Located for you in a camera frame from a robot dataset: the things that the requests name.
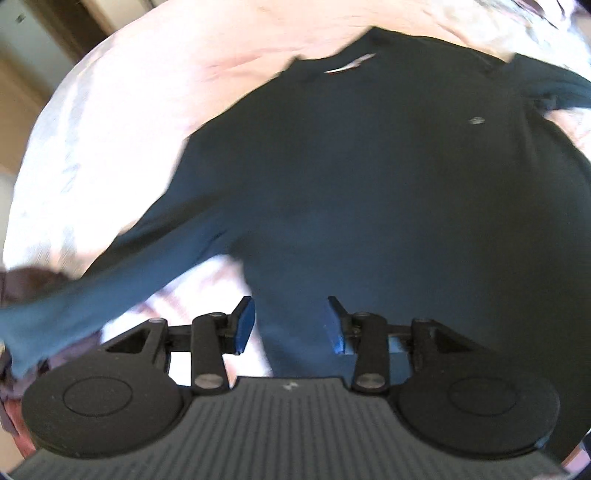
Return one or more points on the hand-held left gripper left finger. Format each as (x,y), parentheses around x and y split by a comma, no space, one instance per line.
(244,327)

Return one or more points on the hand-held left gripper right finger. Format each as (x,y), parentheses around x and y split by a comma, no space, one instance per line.
(336,330)

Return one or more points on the dark teal shirt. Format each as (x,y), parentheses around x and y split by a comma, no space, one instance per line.
(369,184)

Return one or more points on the dark grey garment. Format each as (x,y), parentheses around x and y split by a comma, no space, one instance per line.
(27,281)

